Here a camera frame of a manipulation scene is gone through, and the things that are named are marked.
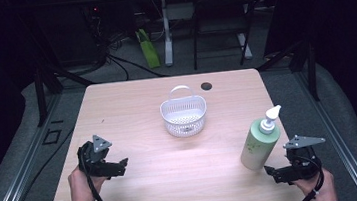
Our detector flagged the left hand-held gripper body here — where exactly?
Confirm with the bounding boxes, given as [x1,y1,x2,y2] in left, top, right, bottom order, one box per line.
[75,132,122,182]

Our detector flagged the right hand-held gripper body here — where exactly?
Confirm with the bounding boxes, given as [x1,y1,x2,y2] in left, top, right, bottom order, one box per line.
[282,131,331,184]

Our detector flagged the green pump bottle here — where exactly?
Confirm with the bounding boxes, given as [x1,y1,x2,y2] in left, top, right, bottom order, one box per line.
[235,104,289,172]

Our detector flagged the white plastic basket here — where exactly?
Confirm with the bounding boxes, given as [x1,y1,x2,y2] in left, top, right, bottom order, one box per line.
[157,82,211,140]

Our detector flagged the person's left hand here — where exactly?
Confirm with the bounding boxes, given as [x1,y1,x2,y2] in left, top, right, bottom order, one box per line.
[66,162,111,201]

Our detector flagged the person's right hand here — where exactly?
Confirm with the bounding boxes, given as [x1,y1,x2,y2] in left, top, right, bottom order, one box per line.
[290,167,340,201]

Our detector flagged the black tape square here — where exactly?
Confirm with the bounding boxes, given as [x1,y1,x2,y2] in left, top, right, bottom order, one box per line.
[40,127,64,147]

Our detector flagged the black metal stand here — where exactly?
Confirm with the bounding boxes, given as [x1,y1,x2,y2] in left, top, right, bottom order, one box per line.
[254,38,321,108]
[30,60,101,128]

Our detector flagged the dark round table grommet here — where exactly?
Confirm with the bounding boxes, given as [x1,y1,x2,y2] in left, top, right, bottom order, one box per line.
[200,81,214,92]

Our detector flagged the green bag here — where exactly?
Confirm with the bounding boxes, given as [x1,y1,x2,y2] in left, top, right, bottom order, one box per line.
[135,26,162,70]

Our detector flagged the white desk leg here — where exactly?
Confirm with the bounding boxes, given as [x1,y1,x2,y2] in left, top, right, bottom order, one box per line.
[158,0,177,68]
[237,32,254,61]

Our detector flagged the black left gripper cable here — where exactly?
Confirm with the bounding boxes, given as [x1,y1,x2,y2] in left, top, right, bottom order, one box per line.
[79,145,111,201]

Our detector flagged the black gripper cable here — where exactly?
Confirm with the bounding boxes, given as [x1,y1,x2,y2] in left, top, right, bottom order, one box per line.
[79,145,111,201]
[292,153,328,201]

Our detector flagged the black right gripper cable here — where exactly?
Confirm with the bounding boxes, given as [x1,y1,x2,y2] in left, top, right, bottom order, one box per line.
[292,153,328,201]

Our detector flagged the grey metal floor rail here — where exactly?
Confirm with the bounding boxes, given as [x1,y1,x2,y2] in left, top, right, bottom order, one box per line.
[0,92,74,201]
[292,61,357,201]

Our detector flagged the black floor cable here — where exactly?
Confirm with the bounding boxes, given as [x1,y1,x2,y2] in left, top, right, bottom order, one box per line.
[4,126,83,201]

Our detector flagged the tangle of black cables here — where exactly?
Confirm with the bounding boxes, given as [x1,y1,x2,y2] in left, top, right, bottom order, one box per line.
[84,0,168,85]

